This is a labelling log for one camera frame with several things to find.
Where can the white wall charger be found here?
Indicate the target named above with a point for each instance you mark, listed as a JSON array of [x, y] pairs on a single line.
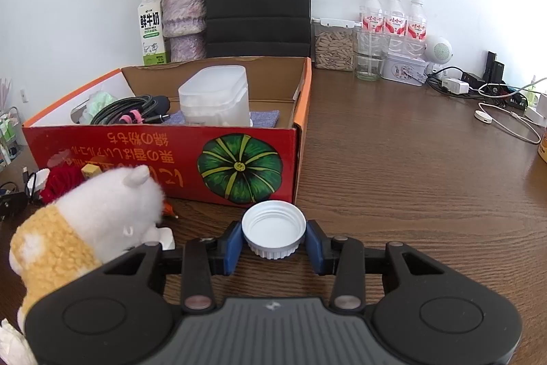
[[539, 110]]

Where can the white round charging puck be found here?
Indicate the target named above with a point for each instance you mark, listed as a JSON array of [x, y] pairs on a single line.
[[481, 115]]

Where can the clear jar of seeds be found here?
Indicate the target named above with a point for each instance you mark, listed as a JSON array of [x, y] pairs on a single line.
[[334, 48]]

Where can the translucent plastic container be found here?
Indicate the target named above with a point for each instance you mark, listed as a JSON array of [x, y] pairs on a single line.
[[213, 95]]

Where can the white and green face mask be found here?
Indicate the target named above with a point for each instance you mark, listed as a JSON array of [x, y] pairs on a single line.
[[99, 102]]

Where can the red artificial rose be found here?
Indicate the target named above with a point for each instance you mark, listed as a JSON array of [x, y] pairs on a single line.
[[62, 183]]

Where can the yellow mug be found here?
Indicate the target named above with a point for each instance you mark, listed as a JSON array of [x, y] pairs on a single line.
[[542, 149]]

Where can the white printed tin box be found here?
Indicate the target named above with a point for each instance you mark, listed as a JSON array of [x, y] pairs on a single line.
[[404, 70]]

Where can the white wall socket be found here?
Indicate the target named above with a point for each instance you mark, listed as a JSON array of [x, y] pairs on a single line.
[[24, 95]]

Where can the white and green milk carton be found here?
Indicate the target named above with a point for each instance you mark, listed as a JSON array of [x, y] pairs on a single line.
[[151, 31]]

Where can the white bottle cap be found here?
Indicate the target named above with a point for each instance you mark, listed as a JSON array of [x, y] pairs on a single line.
[[273, 226]]

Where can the purple textured vase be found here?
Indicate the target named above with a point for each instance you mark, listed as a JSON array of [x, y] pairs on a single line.
[[183, 14]]

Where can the clear drinking glass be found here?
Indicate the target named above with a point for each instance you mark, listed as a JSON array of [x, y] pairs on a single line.
[[367, 63]]

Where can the yellow and white alpaca plush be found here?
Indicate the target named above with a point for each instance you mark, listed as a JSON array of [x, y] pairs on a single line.
[[85, 219]]

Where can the white plug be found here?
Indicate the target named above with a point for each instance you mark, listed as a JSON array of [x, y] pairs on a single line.
[[38, 183]]

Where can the small yellow tile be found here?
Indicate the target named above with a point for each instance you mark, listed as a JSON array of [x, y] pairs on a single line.
[[91, 171]]

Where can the purple woven pouch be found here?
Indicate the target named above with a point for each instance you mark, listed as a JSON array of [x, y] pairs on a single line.
[[265, 118]]

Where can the black plug adapter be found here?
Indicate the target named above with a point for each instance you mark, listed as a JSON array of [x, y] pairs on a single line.
[[13, 206]]

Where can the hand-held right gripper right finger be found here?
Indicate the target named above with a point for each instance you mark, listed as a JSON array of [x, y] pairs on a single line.
[[315, 249]]

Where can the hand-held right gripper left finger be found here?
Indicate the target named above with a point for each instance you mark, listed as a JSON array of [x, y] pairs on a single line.
[[230, 249]]

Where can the small orange flower piece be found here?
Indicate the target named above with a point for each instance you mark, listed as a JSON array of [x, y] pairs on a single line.
[[171, 211]]

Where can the white power adapter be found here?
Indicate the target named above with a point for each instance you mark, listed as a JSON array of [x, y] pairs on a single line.
[[455, 85]]

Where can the small green bottle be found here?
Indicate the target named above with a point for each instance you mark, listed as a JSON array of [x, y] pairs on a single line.
[[531, 91]]

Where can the small crumpled white tissue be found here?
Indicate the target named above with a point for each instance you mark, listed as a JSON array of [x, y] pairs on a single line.
[[15, 343]]

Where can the white round device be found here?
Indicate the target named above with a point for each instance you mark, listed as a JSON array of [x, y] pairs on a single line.
[[439, 50]]

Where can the red cardboard box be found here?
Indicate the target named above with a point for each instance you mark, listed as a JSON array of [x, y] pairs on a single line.
[[171, 159]]

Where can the black upright device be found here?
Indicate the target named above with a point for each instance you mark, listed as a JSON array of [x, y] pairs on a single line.
[[494, 68]]

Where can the pink wall sticker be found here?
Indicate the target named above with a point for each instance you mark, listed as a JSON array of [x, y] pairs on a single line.
[[5, 91]]

